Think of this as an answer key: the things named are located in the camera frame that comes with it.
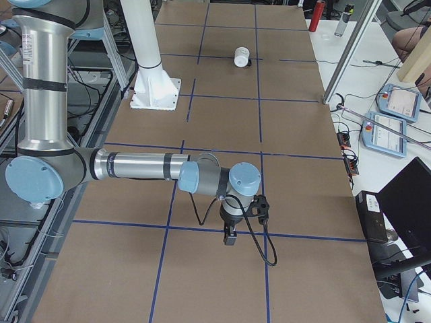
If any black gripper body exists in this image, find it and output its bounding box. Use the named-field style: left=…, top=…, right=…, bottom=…
left=220, top=205, right=242, bottom=234

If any white smiley mug black handle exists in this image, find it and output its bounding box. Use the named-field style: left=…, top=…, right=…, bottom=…
left=234, top=46, right=252, bottom=68

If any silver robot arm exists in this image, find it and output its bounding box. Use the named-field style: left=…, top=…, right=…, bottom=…
left=5, top=1, right=267, bottom=245

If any orange usb hub near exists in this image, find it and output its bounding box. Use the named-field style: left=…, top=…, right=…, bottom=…
left=343, top=154, right=359, bottom=177

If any orange usb hub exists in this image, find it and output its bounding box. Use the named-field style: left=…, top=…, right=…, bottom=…
left=337, top=131, right=351, bottom=148
left=343, top=154, right=359, bottom=177

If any orange usb hub far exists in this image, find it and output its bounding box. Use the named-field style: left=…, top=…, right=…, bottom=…
left=337, top=131, right=351, bottom=148

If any black computer box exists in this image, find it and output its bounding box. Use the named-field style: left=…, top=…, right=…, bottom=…
left=355, top=190, right=388, bottom=244

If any long metal reacher stick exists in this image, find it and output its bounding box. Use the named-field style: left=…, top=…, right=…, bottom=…
left=336, top=104, right=430, bottom=150

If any near blue teach pendant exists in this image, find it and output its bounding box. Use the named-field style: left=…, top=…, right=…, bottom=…
left=361, top=112, right=407, bottom=158

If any blue teach pendant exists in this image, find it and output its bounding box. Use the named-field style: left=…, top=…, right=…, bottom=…
left=361, top=112, right=407, bottom=158
left=377, top=83, right=422, bottom=122

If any black monitor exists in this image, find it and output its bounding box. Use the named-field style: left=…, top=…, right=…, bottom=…
left=374, top=157, right=430, bottom=279

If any far blue teach pendant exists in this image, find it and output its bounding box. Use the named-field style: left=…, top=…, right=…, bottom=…
left=377, top=83, right=422, bottom=122

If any red water bottle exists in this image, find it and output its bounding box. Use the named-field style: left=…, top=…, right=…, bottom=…
left=308, top=0, right=325, bottom=32

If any clear bottle black cap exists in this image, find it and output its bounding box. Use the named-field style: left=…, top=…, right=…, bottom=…
left=334, top=3, right=355, bottom=37

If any wooden beam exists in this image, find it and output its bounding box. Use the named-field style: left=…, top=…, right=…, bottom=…
left=397, top=16, right=430, bottom=93

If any seated person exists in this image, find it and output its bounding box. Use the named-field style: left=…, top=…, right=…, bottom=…
left=391, top=26, right=428, bottom=62

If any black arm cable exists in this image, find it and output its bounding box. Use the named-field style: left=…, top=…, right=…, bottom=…
left=190, top=192, right=278, bottom=267

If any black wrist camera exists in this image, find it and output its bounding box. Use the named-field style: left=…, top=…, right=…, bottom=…
left=246, top=194, right=270, bottom=225

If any white pedestal column with base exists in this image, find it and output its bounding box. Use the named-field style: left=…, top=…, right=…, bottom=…
left=121, top=0, right=181, bottom=111

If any aluminium frame post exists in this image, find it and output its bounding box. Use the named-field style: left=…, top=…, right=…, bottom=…
left=323, top=0, right=382, bottom=104

